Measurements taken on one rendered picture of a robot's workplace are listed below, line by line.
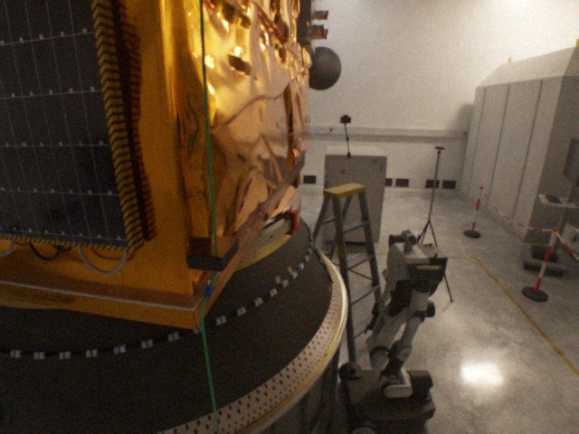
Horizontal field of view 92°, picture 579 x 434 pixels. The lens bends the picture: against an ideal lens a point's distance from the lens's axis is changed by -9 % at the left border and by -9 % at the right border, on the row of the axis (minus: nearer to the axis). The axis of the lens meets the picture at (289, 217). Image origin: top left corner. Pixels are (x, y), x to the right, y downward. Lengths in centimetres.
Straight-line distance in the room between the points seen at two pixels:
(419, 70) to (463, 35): 133
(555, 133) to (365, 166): 325
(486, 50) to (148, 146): 931
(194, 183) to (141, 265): 19
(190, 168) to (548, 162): 621
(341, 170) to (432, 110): 477
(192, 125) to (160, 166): 9
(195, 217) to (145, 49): 29
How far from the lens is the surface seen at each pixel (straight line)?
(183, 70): 57
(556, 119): 642
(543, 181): 652
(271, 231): 120
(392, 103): 882
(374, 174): 483
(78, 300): 82
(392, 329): 216
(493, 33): 971
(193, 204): 58
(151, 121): 55
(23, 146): 68
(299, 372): 132
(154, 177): 56
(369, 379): 275
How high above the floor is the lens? 217
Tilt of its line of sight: 20 degrees down
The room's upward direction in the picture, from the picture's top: straight up
